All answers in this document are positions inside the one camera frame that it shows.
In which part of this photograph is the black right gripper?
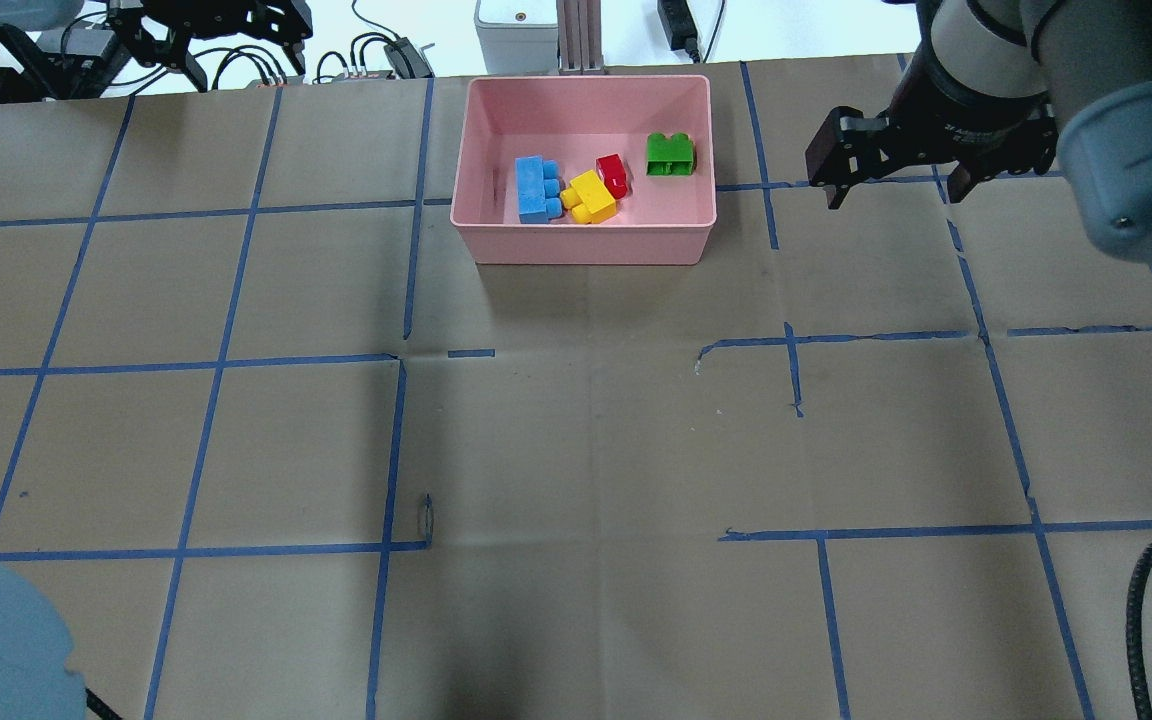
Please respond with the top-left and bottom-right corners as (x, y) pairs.
(805, 40), (1059, 210)

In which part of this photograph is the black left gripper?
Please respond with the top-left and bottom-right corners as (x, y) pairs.
(106, 1), (314, 92)

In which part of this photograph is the green toy block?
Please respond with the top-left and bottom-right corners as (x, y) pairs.
(645, 132), (696, 177)

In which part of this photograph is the red toy block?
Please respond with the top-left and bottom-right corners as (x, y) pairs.
(594, 152), (628, 200)

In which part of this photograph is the yellow toy block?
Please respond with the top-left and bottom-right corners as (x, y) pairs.
(559, 169), (617, 225)

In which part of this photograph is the blue toy block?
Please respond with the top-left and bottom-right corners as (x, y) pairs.
(515, 156), (566, 223)

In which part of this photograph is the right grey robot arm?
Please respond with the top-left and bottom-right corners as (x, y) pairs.
(805, 1), (1152, 264)

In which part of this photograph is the pink plastic box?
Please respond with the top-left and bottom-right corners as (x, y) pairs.
(450, 76), (717, 266)

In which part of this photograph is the white plastic container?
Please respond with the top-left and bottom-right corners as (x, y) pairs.
(473, 1), (559, 76)

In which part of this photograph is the black power adapter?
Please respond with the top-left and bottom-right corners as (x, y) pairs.
(655, 0), (700, 58)

